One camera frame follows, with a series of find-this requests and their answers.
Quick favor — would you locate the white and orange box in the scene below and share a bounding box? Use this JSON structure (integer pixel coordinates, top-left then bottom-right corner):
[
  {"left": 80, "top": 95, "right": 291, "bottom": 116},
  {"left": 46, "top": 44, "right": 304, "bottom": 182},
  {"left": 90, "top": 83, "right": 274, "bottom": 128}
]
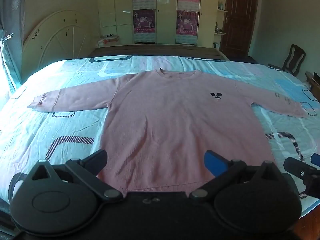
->
[{"left": 97, "top": 36, "right": 120, "bottom": 47}]

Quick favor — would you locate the grey patterned curtain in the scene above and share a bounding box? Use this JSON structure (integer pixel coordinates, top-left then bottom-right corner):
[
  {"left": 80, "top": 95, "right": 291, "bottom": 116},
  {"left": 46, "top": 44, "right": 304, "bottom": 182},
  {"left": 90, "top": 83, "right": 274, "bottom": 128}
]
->
[{"left": 0, "top": 0, "right": 25, "bottom": 93}]

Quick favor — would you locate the pink sweatshirt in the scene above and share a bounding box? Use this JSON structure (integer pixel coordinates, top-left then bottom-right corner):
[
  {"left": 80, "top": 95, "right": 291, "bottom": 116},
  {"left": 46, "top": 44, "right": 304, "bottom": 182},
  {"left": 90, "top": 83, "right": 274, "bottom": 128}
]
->
[{"left": 27, "top": 68, "right": 308, "bottom": 198}]

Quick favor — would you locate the brown wooden door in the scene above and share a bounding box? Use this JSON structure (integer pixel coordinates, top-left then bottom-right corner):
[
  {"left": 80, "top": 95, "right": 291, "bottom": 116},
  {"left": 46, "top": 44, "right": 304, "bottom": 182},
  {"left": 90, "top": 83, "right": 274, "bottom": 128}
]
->
[{"left": 220, "top": 0, "right": 259, "bottom": 58}]

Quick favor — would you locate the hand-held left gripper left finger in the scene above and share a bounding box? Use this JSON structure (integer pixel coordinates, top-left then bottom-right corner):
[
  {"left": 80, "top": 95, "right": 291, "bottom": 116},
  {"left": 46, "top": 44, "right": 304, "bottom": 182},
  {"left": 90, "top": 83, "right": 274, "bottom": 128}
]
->
[{"left": 26, "top": 149, "right": 124, "bottom": 204}]

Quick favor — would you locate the cream corner shelf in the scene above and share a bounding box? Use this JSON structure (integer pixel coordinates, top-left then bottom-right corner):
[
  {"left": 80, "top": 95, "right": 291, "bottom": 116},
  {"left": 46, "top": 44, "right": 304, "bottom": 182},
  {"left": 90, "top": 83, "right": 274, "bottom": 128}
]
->
[{"left": 214, "top": 0, "right": 230, "bottom": 49}]

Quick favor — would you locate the bed with patterned sheet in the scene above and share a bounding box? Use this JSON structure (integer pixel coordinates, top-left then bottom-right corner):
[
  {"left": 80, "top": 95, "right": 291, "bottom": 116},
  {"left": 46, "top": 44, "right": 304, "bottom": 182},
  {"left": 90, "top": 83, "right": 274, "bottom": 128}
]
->
[{"left": 0, "top": 55, "right": 320, "bottom": 220}]

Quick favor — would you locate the white arched headboard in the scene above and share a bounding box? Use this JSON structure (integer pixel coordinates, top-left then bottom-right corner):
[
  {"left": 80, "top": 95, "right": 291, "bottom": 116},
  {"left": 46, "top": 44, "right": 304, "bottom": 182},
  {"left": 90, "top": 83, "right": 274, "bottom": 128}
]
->
[{"left": 21, "top": 10, "right": 100, "bottom": 84}]

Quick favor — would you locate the cream glossy wardrobe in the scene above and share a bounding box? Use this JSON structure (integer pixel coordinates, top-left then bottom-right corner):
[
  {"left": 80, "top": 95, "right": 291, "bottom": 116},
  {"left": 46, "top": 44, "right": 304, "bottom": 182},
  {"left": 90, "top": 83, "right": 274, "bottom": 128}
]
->
[{"left": 96, "top": 0, "right": 230, "bottom": 47}]

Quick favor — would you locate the dark wooden bed frame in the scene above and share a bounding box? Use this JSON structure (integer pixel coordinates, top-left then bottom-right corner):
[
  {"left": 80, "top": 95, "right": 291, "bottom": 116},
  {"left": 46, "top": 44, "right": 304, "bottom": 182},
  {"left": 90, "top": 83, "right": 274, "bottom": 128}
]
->
[{"left": 89, "top": 44, "right": 230, "bottom": 62}]

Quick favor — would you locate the dark wooden chair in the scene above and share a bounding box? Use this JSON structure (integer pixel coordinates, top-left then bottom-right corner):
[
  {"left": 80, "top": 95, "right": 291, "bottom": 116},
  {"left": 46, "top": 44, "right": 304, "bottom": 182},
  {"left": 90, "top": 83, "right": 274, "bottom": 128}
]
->
[{"left": 268, "top": 44, "right": 306, "bottom": 77}]

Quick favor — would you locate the dark wooden furniture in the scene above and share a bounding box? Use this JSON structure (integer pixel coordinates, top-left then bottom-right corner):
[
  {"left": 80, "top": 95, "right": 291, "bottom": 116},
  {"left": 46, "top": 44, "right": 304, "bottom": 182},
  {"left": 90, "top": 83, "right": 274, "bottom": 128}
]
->
[{"left": 305, "top": 72, "right": 320, "bottom": 98}]

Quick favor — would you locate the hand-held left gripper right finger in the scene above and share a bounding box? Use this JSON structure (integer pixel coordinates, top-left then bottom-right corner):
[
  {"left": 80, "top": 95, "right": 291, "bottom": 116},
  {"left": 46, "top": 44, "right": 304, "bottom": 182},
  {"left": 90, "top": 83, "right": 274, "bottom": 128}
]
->
[{"left": 189, "top": 150, "right": 284, "bottom": 202}]

